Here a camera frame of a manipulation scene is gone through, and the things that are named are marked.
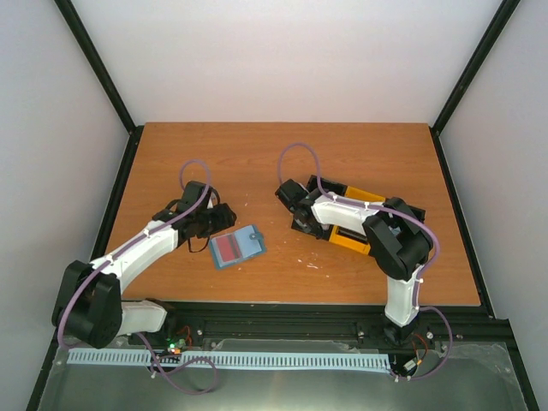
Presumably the light blue cable duct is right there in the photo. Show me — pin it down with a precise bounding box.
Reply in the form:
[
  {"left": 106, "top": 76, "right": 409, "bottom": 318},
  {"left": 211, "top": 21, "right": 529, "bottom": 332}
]
[{"left": 67, "top": 348, "right": 390, "bottom": 373}]

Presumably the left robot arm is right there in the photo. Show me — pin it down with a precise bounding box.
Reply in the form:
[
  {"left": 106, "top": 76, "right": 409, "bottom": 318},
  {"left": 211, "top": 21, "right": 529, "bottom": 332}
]
[{"left": 51, "top": 181, "right": 237, "bottom": 348}]

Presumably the purple cable loop front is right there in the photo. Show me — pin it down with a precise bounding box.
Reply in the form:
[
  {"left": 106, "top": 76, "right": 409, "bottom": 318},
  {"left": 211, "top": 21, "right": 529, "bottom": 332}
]
[{"left": 139, "top": 336, "right": 219, "bottom": 393}]

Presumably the black card bin left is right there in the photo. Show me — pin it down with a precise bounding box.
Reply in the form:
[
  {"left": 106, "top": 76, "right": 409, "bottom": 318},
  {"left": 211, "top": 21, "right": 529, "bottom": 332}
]
[{"left": 291, "top": 175, "right": 333, "bottom": 241}]

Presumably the teal card holder wallet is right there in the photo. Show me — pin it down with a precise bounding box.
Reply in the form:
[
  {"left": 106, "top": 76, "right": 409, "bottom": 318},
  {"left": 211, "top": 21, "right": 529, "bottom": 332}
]
[{"left": 209, "top": 224, "right": 266, "bottom": 270}]

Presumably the electronics board with leds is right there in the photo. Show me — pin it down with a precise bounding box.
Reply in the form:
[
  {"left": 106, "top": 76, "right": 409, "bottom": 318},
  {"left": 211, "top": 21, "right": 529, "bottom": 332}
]
[{"left": 167, "top": 325, "right": 193, "bottom": 354}]

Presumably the black card bin right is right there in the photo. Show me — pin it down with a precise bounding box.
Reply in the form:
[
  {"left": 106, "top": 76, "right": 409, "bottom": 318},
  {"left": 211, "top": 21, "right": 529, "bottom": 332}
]
[{"left": 384, "top": 197, "right": 426, "bottom": 223}]

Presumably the black front rail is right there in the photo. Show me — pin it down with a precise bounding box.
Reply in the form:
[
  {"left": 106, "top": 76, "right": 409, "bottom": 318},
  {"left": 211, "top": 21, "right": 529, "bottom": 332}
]
[{"left": 128, "top": 301, "right": 513, "bottom": 350}]

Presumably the black frame post left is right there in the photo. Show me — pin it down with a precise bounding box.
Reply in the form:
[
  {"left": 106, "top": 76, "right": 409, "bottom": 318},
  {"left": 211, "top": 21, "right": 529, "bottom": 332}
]
[{"left": 53, "top": 0, "right": 138, "bottom": 136}]

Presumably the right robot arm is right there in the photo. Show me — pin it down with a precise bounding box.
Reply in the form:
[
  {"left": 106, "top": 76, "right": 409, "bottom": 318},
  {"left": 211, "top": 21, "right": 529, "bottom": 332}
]
[{"left": 275, "top": 175, "right": 434, "bottom": 328}]

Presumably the yellow card bin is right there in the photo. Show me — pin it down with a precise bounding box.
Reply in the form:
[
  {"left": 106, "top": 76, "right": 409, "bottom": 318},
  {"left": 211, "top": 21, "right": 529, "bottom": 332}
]
[{"left": 314, "top": 185, "right": 386, "bottom": 255}]

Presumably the black card bin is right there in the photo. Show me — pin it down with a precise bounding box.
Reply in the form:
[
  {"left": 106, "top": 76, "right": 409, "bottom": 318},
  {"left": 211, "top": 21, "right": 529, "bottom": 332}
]
[
  {"left": 384, "top": 197, "right": 426, "bottom": 223},
  {"left": 291, "top": 175, "right": 333, "bottom": 241}
]

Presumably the black frame post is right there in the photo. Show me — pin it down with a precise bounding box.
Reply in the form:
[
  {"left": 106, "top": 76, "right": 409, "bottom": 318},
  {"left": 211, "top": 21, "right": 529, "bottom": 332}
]
[
  {"left": 431, "top": 0, "right": 522, "bottom": 132},
  {"left": 53, "top": 0, "right": 138, "bottom": 136}
]

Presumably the black frame post right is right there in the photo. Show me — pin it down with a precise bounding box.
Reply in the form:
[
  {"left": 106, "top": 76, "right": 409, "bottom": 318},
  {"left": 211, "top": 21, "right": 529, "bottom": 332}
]
[{"left": 431, "top": 0, "right": 522, "bottom": 132}]

